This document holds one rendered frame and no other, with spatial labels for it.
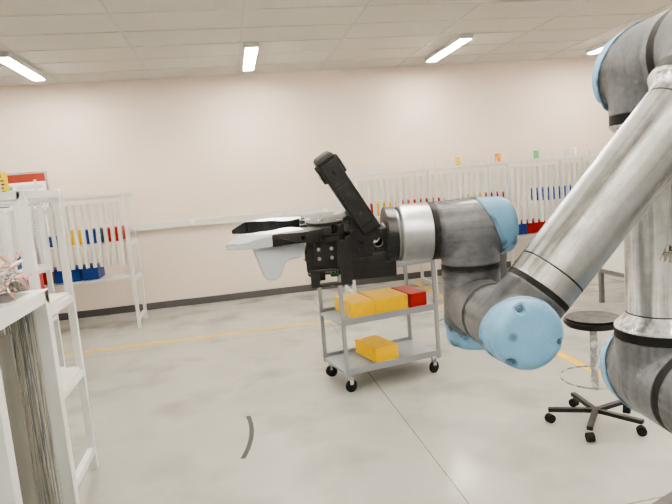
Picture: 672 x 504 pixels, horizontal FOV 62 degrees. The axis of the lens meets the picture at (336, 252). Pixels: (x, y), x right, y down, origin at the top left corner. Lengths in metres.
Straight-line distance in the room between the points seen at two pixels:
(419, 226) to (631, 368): 0.36
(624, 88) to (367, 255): 0.39
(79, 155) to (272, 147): 2.71
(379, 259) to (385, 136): 8.20
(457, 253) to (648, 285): 0.26
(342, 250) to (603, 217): 0.29
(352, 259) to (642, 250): 0.38
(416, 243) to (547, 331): 0.19
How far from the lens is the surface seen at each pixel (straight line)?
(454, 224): 0.71
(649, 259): 0.84
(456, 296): 0.72
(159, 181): 8.59
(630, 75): 0.82
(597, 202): 0.64
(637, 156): 0.66
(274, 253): 0.68
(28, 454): 1.62
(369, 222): 0.70
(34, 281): 3.16
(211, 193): 8.53
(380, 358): 4.57
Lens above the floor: 1.63
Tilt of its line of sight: 7 degrees down
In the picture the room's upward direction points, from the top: 5 degrees counter-clockwise
